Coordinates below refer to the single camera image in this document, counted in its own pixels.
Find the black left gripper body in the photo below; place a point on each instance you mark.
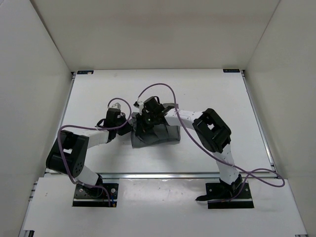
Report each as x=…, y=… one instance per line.
x=124, y=130

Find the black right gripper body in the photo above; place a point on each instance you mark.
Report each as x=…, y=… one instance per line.
x=147, y=121

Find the grey pleated skirt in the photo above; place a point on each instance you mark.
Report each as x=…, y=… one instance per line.
x=157, y=135

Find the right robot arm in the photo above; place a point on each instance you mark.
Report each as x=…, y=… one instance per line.
x=212, y=131

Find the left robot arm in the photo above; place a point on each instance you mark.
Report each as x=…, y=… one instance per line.
x=75, y=147

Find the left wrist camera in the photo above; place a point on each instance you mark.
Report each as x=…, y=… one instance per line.
x=116, y=106

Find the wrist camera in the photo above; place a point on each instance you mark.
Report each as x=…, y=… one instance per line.
x=139, y=105
x=116, y=106

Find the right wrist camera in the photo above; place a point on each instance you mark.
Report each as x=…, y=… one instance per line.
x=139, y=105

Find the aluminium table edge rail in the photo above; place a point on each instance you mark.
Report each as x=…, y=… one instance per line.
x=153, y=175

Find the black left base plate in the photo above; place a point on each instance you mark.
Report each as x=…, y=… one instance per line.
x=85, y=197

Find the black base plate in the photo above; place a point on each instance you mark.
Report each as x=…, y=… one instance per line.
x=85, y=197
x=220, y=199

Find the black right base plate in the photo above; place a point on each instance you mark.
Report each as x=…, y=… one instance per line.
x=220, y=199

